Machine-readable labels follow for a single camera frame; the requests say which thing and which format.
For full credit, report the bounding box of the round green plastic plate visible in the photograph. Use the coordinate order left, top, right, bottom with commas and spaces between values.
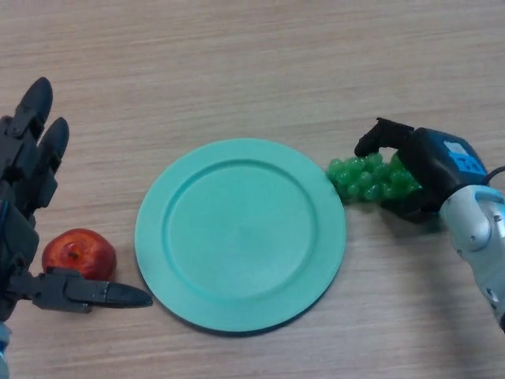
134, 137, 348, 337

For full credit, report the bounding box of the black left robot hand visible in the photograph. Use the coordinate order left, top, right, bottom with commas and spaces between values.
0, 77, 154, 323

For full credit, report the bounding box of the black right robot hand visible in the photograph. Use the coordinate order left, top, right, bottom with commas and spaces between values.
353, 117, 488, 224

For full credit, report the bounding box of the green grapes bunch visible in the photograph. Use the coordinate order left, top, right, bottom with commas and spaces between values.
325, 152, 422, 205

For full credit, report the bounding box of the red apple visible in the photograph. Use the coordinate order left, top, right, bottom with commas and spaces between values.
41, 228, 118, 281

